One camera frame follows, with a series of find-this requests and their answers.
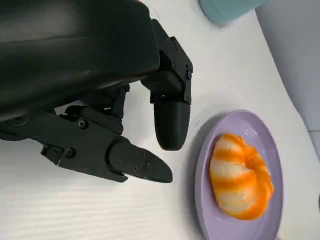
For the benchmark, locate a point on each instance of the pale green mug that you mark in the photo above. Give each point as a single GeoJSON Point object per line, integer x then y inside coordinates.
{"type": "Point", "coordinates": [225, 10]}

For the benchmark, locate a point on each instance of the lilac plate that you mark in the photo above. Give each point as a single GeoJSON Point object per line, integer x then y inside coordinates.
{"type": "Point", "coordinates": [260, 130]}

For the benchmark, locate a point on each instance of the orange and white bread roll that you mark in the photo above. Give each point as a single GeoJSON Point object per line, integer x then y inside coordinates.
{"type": "Point", "coordinates": [240, 175]}

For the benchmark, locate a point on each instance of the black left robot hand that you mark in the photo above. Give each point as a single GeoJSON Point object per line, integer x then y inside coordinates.
{"type": "Point", "coordinates": [75, 50]}

